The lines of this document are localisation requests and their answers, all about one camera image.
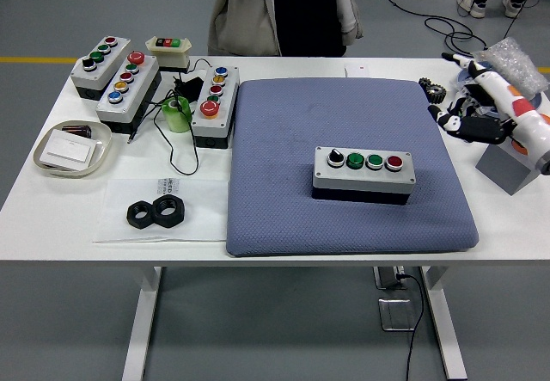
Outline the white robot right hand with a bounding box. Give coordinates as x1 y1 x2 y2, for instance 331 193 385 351
428 52 550 167

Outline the four-button control box with selector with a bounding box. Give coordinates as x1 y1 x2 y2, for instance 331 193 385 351
312 145 417 206

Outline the five-button box with emergency stop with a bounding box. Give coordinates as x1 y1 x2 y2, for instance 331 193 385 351
190 65 241 149
95 51 163 135

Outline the bubble wrap bag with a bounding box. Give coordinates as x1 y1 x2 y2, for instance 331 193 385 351
474 37 550 98

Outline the grey box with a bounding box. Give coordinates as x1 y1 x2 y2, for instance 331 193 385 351
474 139 543 196

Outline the black gear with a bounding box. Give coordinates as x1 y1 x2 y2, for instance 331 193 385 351
419 77 448 105

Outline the white table leg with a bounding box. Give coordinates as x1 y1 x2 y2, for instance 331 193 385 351
121 266 164 381
419 266 468 381

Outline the metal floor socket box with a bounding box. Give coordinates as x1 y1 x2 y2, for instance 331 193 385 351
377 298 417 332

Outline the blue-grey padded mat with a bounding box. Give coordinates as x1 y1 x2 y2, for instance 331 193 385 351
226 77 480 257

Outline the black power adapter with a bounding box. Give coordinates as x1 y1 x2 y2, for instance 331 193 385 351
173 75 206 101

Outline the clear printed plastic bag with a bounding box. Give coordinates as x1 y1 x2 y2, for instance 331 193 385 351
93 177 230 243

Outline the green tape roll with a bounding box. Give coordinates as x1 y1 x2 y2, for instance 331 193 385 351
162 95 192 133

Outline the black hex nut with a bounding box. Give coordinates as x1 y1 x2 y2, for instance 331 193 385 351
126 200 156 228
153 194 186 228

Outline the cream shallow tray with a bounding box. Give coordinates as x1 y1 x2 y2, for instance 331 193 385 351
33 119 113 179

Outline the dark battery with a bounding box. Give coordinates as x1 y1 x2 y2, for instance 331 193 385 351
62 124 94 139

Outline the black floor cable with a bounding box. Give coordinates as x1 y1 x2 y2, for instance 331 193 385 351
377 0 550 58

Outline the black power cable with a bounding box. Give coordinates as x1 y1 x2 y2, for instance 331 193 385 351
397 272 425 381

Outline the cream switch box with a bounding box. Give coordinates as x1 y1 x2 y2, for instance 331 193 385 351
145 35 193 72

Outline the black adapter cord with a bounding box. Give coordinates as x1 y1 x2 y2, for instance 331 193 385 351
127 57 211 175

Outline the white switch plate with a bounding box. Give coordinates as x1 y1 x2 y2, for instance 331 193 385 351
46 128 98 168

